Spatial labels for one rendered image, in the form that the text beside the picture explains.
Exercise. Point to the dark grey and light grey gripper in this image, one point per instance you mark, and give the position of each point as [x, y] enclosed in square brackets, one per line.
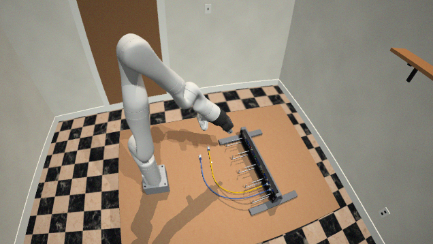
[218, 117]

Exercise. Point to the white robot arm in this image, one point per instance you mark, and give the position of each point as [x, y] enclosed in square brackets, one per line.
[136, 58]

